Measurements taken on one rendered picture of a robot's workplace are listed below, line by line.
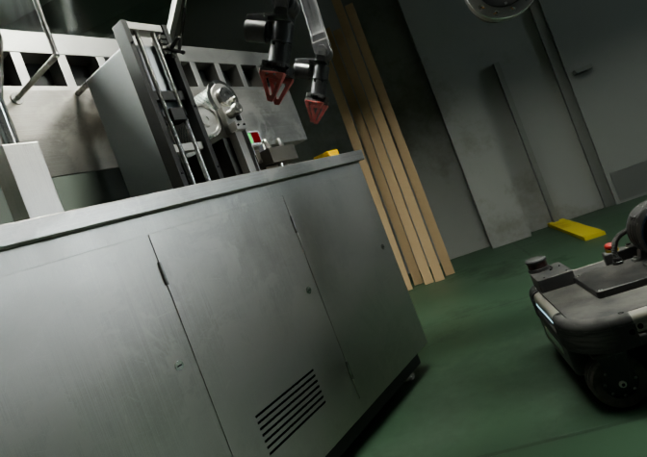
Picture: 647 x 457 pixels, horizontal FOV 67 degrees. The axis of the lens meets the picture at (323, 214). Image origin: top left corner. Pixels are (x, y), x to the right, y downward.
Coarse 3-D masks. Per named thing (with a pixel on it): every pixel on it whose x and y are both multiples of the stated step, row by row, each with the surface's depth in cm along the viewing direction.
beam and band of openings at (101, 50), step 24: (24, 48) 163; (48, 48) 170; (72, 48) 177; (96, 48) 185; (192, 48) 224; (24, 72) 161; (48, 72) 175; (72, 72) 183; (192, 72) 221; (216, 72) 233; (240, 72) 246
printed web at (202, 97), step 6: (204, 90) 180; (198, 96) 181; (204, 96) 178; (198, 102) 180; (204, 102) 178; (174, 126) 172; (180, 126) 170; (168, 132) 174; (180, 132) 171; (186, 132) 170; (180, 138) 172; (186, 138) 172; (210, 138) 172
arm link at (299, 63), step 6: (318, 48) 171; (324, 48) 171; (318, 54) 172; (324, 54) 171; (300, 60) 176; (306, 60) 176; (312, 60) 174; (318, 60) 172; (324, 60) 172; (294, 66) 176; (300, 66) 175; (306, 66) 175; (300, 72) 175; (306, 72) 175; (300, 78) 178; (306, 78) 177
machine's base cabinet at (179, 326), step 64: (256, 192) 142; (320, 192) 165; (0, 256) 86; (64, 256) 95; (128, 256) 105; (192, 256) 118; (256, 256) 134; (320, 256) 155; (384, 256) 185; (0, 320) 83; (64, 320) 91; (128, 320) 101; (192, 320) 112; (256, 320) 127; (320, 320) 146; (384, 320) 173; (0, 384) 81; (64, 384) 88; (128, 384) 97; (192, 384) 108; (256, 384) 121; (320, 384) 138; (384, 384) 162; (0, 448) 78; (64, 448) 85; (128, 448) 93; (192, 448) 103; (256, 448) 116; (320, 448) 132
